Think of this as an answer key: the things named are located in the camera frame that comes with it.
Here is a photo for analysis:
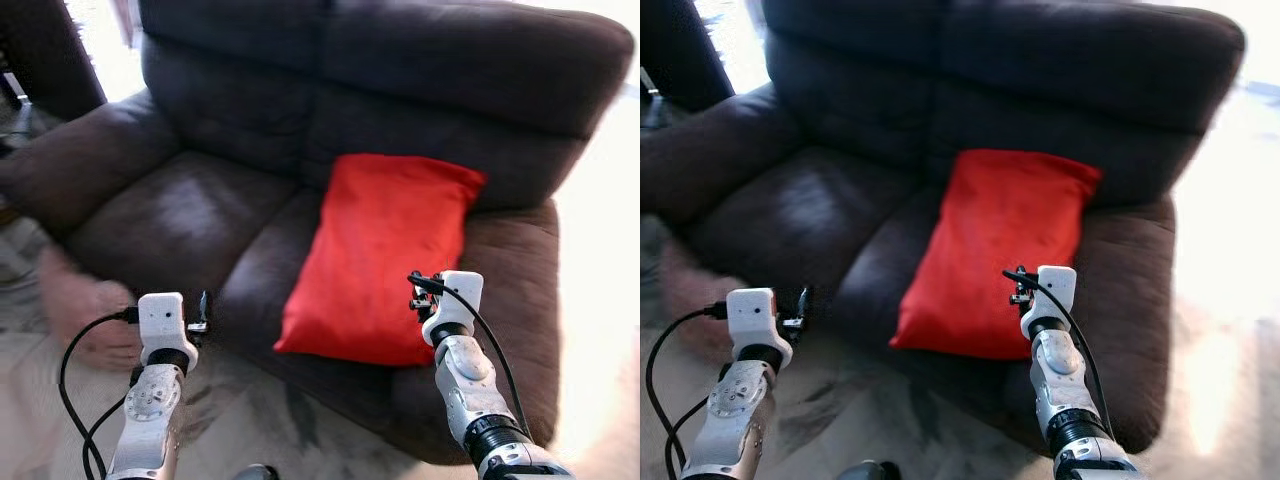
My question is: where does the red pillow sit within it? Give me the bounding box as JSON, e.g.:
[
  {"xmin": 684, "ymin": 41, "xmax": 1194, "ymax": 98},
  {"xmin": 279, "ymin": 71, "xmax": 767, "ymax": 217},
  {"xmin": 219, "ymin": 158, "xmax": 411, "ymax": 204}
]
[
  {"xmin": 273, "ymin": 152, "xmax": 488, "ymax": 368},
  {"xmin": 889, "ymin": 148, "xmax": 1103, "ymax": 361}
]

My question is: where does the dark brown fabric sofa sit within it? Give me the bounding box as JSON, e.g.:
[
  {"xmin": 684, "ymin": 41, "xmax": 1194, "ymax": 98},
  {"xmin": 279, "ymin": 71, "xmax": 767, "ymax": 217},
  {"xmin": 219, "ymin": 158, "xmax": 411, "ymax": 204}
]
[
  {"xmin": 640, "ymin": 0, "xmax": 1247, "ymax": 457},
  {"xmin": 0, "ymin": 0, "xmax": 636, "ymax": 467}
]

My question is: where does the dark armchair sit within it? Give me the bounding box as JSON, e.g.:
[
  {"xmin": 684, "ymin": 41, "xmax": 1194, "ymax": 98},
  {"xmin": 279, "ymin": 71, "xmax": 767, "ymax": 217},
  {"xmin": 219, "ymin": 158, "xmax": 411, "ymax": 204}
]
[
  {"xmin": 0, "ymin": 0, "xmax": 107, "ymax": 122},
  {"xmin": 640, "ymin": 0, "xmax": 737, "ymax": 114}
]

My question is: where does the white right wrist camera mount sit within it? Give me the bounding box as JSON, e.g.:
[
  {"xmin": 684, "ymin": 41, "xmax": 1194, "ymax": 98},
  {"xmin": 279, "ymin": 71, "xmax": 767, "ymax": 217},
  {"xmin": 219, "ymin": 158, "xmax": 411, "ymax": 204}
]
[
  {"xmin": 420, "ymin": 270, "xmax": 485, "ymax": 348},
  {"xmin": 1020, "ymin": 265, "xmax": 1078, "ymax": 341}
]

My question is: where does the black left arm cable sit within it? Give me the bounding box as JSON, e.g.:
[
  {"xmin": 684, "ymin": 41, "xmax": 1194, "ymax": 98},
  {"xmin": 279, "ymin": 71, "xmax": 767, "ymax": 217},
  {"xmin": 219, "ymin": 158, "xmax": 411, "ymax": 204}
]
[
  {"xmin": 645, "ymin": 303, "xmax": 730, "ymax": 480},
  {"xmin": 58, "ymin": 308, "xmax": 142, "ymax": 480}
]

